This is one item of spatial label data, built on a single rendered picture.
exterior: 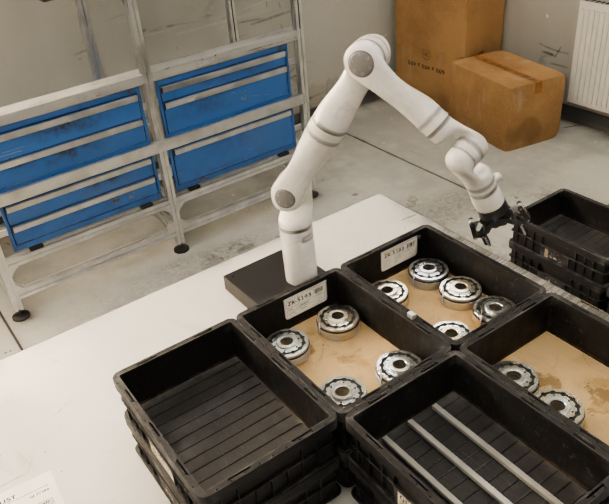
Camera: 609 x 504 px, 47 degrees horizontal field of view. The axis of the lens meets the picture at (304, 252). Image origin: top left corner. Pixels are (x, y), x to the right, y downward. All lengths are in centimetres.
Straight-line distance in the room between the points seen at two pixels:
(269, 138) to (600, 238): 176
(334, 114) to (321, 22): 314
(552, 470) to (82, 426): 105
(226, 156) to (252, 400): 219
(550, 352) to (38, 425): 120
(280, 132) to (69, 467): 241
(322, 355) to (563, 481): 57
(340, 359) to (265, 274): 52
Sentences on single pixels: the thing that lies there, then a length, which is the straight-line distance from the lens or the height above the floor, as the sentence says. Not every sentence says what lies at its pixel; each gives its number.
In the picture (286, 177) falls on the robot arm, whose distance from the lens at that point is 179.
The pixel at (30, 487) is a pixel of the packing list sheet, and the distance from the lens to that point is 171.
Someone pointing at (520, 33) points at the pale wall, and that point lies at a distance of 504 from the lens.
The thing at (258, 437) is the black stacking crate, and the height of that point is 83.
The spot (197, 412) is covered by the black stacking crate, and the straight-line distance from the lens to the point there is 155.
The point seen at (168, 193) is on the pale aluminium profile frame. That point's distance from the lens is 347.
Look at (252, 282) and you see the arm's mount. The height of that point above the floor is 75.
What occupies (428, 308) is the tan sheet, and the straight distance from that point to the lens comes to 176.
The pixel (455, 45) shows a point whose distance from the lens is 483.
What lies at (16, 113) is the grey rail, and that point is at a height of 92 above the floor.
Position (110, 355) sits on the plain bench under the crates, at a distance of 196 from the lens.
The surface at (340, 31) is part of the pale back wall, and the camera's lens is 493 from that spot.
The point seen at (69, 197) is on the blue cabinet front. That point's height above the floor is 48.
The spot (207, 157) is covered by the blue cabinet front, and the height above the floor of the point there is 44.
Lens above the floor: 191
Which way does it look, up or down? 33 degrees down
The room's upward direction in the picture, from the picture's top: 5 degrees counter-clockwise
